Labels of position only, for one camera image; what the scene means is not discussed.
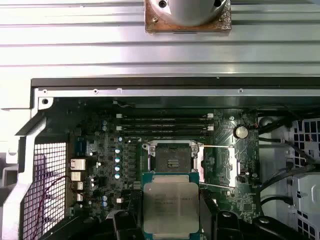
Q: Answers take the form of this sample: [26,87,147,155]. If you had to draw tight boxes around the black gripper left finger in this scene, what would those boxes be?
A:
[39,209,143,240]

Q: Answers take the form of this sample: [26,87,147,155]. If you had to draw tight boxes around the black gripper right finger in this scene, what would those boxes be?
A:
[199,190,310,240]

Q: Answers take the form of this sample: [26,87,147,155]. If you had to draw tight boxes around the silver square CPU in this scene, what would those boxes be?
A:
[141,171,201,240]

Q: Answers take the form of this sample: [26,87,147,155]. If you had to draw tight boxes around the metal socket cover frame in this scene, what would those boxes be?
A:
[198,144,241,189]

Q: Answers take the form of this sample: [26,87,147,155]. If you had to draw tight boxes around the CPU socket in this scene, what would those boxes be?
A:
[141,139,201,176]

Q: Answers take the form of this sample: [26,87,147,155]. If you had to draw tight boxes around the black RAM slot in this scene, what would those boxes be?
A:
[122,131,211,138]
[121,119,212,126]

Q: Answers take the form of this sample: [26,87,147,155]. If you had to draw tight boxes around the RAM slot with white clips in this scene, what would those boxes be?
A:
[116,125,215,132]
[116,112,215,120]

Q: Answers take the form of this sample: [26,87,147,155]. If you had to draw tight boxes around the grey metal drive cage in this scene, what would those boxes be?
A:
[257,117,320,240]

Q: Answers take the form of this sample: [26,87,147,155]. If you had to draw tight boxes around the silver coin battery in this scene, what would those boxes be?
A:
[233,124,249,140]

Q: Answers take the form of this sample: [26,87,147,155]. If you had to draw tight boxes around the green motherboard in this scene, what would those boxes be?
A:
[49,98,263,226]

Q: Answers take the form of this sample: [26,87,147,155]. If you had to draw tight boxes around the black grey PC case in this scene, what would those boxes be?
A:
[0,76,320,240]

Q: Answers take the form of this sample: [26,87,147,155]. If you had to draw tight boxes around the thin wire locking lever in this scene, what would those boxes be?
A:
[199,182,232,190]

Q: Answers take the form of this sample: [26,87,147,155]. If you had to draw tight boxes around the black cable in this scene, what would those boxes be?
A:
[259,163,320,191]
[284,138,316,166]
[259,194,295,209]

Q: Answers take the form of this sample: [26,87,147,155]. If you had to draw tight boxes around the thin red wire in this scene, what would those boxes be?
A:
[34,159,76,228]

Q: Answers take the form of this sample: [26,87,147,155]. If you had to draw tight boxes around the brown square base plate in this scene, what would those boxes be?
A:
[144,0,232,35]

